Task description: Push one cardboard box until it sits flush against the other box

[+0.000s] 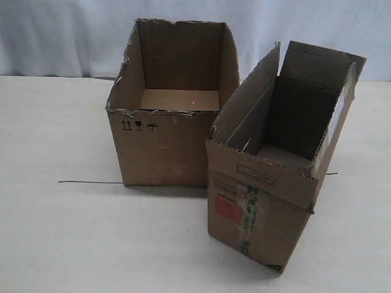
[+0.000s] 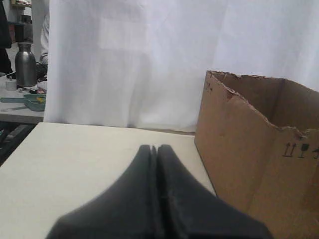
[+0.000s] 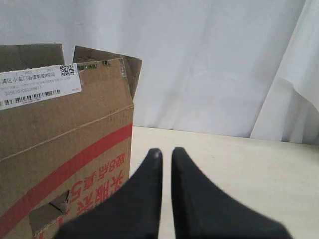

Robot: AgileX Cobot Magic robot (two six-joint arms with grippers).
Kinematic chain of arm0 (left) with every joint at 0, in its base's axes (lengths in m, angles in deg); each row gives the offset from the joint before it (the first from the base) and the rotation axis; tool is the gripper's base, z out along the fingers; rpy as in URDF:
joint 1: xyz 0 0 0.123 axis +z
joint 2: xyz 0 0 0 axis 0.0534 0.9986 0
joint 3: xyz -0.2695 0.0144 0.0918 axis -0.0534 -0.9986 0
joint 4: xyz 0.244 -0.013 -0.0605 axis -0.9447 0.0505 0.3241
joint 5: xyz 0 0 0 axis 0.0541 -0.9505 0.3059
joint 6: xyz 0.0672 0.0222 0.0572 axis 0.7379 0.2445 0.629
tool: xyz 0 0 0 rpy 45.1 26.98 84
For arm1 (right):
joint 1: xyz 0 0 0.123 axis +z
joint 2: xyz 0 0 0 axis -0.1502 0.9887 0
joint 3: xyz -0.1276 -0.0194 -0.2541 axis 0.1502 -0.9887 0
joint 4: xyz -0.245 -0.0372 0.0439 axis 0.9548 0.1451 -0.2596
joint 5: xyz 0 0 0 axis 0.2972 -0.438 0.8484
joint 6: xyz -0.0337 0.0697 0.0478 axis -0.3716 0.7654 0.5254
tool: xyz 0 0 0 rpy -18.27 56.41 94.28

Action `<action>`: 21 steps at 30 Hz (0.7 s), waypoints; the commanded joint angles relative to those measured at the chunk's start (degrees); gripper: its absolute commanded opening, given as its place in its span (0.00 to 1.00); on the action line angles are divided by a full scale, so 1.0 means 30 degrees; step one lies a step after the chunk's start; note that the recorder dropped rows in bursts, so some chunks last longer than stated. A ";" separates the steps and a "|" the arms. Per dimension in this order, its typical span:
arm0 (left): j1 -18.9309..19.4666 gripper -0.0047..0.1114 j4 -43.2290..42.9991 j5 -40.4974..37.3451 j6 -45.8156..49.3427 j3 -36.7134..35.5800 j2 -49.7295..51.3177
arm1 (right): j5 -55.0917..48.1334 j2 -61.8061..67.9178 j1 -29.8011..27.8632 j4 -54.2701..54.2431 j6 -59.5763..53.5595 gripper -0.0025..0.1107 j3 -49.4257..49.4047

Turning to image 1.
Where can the narrow cardboard box with flaps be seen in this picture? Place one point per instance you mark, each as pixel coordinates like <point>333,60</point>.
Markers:
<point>271,146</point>

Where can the large open cardboard box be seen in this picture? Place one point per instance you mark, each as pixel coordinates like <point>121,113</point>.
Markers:
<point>173,82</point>

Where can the thin dark line marker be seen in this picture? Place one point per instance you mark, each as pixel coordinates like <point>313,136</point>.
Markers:
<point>111,182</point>

